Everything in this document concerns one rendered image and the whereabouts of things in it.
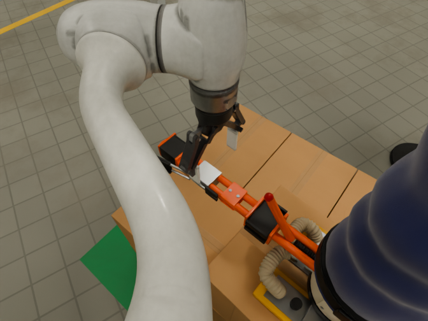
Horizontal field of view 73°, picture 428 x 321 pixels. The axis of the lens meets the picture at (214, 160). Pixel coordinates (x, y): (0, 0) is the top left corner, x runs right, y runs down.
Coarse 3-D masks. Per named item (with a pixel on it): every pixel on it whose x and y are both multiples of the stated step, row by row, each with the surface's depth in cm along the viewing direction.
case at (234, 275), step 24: (288, 192) 99; (312, 216) 94; (240, 240) 89; (216, 264) 85; (240, 264) 85; (288, 264) 85; (216, 288) 82; (240, 288) 81; (240, 312) 79; (264, 312) 77
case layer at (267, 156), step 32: (224, 128) 169; (256, 128) 169; (224, 160) 155; (256, 160) 155; (288, 160) 155; (320, 160) 155; (192, 192) 144; (256, 192) 144; (320, 192) 144; (352, 192) 144; (128, 224) 134; (224, 224) 134; (224, 320) 114
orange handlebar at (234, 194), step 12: (228, 180) 84; (216, 192) 82; (228, 192) 81; (240, 192) 81; (228, 204) 81; (240, 204) 80; (252, 204) 80; (276, 240) 74; (300, 240) 74; (300, 252) 72; (312, 264) 70
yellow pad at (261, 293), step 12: (264, 288) 78; (288, 288) 78; (300, 288) 78; (264, 300) 76; (276, 300) 76; (288, 300) 76; (300, 300) 74; (276, 312) 75; (288, 312) 74; (300, 312) 74
